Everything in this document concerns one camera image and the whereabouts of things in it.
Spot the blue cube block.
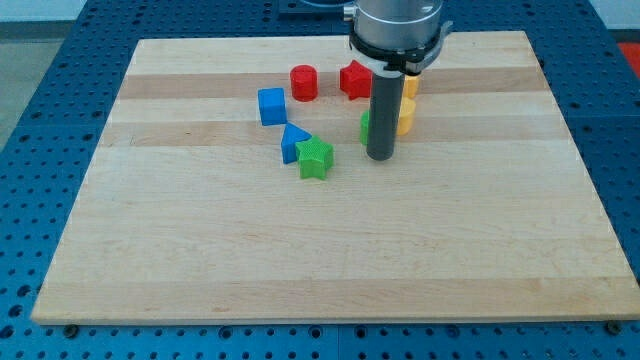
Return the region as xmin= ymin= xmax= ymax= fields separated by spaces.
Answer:
xmin=257 ymin=88 xmax=288 ymax=126

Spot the blue triangle block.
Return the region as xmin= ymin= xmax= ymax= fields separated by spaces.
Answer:
xmin=281 ymin=123 xmax=311 ymax=164

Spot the red cylinder block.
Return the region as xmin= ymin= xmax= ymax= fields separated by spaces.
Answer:
xmin=290 ymin=65 xmax=318 ymax=102

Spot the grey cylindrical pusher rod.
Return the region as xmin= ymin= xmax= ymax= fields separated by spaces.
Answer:
xmin=366 ymin=74 xmax=405 ymax=161

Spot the blue perforated table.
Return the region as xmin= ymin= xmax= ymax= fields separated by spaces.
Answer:
xmin=1 ymin=0 xmax=639 ymax=359

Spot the red star block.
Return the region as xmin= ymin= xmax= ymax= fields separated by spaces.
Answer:
xmin=339 ymin=60 xmax=372 ymax=100

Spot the wooden board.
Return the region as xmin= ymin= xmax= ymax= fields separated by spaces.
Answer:
xmin=31 ymin=31 xmax=639 ymax=325

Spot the green block behind rod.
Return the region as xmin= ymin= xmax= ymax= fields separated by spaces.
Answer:
xmin=359 ymin=110 xmax=370 ymax=146

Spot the yellow cylinder block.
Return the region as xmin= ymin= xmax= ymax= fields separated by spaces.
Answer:
xmin=396 ymin=97 xmax=416 ymax=136

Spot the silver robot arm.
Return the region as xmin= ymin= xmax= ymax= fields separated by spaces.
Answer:
xmin=343 ymin=0 xmax=453 ymax=78

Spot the green star block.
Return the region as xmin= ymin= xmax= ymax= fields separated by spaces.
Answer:
xmin=295 ymin=135 xmax=334 ymax=180

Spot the yellow block at rear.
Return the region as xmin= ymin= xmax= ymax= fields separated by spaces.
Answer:
xmin=403 ymin=75 xmax=420 ymax=99

